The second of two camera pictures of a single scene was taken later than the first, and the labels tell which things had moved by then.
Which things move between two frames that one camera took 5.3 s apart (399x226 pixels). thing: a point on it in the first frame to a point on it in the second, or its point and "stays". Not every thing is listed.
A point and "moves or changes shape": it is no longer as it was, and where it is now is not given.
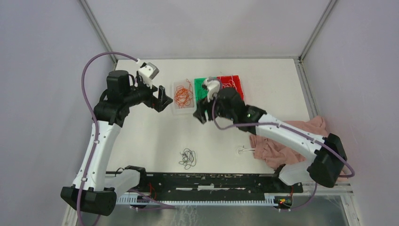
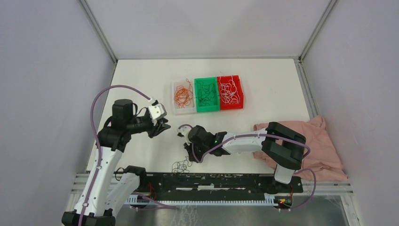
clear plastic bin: x=184 y=101 stays
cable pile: x=189 y=158 moves or changes shape
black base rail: x=191 y=185 stays
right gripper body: x=219 y=111 to x=200 y=151
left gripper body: x=150 y=100 to x=153 y=130
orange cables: x=183 y=96 stays
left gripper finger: x=164 y=99 to x=165 y=126
